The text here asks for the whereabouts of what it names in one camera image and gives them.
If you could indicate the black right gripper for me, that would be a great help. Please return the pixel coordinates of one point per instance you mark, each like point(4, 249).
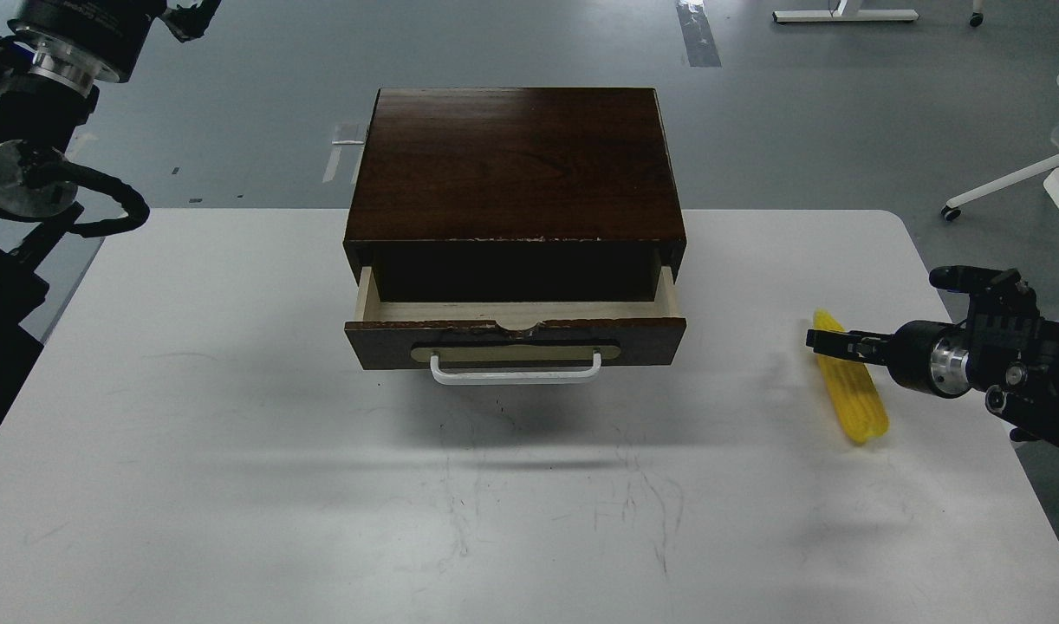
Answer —
point(993, 350)

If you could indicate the yellow plastic corn cob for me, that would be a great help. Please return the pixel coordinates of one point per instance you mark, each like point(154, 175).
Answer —
point(855, 398)

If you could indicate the wooden drawer with white handle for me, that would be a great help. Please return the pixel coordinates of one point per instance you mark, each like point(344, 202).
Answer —
point(514, 343)

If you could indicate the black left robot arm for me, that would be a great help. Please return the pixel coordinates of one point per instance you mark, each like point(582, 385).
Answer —
point(50, 67)

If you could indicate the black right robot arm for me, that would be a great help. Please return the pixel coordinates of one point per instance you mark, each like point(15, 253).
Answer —
point(1047, 353)

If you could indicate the dark wooden drawer cabinet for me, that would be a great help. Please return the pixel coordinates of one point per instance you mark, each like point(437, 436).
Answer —
point(515, 194)

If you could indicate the white rolling stand leg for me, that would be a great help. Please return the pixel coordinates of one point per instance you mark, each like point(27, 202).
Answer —
point(951, 210)

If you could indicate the white desk leg base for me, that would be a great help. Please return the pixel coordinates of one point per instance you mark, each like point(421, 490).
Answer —
point(845, 12)

